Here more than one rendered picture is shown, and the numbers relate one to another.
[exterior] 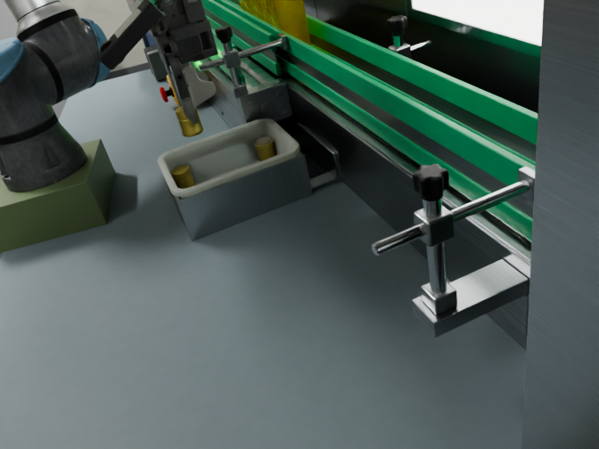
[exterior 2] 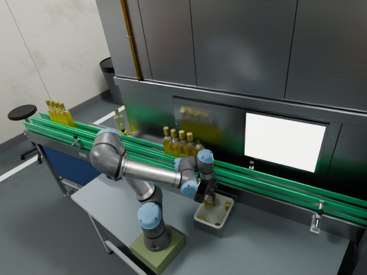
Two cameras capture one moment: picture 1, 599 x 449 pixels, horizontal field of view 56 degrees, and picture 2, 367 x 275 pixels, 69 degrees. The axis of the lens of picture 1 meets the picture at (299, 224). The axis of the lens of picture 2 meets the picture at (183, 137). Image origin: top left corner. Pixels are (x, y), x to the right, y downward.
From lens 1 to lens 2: 1.22 m
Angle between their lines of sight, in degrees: 34
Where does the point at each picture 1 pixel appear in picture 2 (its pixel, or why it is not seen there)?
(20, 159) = (163, 240)
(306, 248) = (252, 226)
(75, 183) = (179, 238)
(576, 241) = not seen: outside the picture
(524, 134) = (303, 188)
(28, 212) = (170, 255)
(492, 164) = (308, 199)
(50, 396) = not seen: outside the picture
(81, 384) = not seen: outside the picture
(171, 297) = (237, 256)
